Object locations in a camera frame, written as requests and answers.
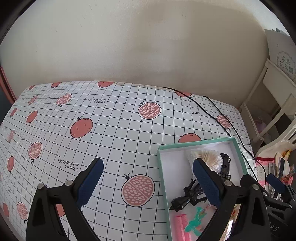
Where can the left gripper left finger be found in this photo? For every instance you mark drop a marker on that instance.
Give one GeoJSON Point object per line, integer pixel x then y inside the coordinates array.
{"type": "Point", "coordinates": [86, 181]}

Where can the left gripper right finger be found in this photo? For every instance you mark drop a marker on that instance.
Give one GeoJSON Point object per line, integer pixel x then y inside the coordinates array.
{"type": "Point", "coordinates": [210, 182]}

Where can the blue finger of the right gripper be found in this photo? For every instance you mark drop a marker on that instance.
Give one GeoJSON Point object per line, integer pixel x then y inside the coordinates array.
{"type": "Point", "coordinates": [275, 183]}

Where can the black toy car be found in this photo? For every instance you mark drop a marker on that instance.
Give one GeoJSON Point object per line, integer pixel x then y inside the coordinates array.
{"type": "Point", "coordinates": [225, 169]}

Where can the cotton swab bag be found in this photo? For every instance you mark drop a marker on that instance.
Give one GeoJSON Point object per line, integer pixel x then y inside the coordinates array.
{"type": "Point", "coordinates": [211, 158]}

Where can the orange biscuit snack packet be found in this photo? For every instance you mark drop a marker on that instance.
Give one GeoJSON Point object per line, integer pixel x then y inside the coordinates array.
{"type": "Point", "coordinates": [227, 232]}

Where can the black toy figure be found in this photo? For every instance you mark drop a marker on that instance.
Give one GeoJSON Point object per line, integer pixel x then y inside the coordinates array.
{"type": "Point", "coordinates": [192, 194]}

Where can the teal mermaid hair clip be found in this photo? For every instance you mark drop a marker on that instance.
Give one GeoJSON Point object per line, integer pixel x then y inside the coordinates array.
{"type": "Point", "coordinates": [194, 225]}

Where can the teal white shallow box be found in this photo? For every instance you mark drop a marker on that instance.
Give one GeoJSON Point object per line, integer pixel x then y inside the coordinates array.
{"type": "Point", "coordinates": [176, 173]}

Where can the pink hair rollers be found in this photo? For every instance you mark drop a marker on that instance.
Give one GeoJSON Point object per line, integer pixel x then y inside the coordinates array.
{"type": "Point", "coordinates": [181, 221]}

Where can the pomegranate grid tablecloth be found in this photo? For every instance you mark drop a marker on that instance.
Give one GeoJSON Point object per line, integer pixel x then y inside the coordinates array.
{"type": "Point", "coordinates": [123, 124]}

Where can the white wooden shelf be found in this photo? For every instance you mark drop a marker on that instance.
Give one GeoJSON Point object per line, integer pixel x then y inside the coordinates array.
{"type": "Point", "coordinates": [269, 108]}

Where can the grey card with print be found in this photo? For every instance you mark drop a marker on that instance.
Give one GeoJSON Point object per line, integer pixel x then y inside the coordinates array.
{"type": "Point", "coordinates": [282, 52]}

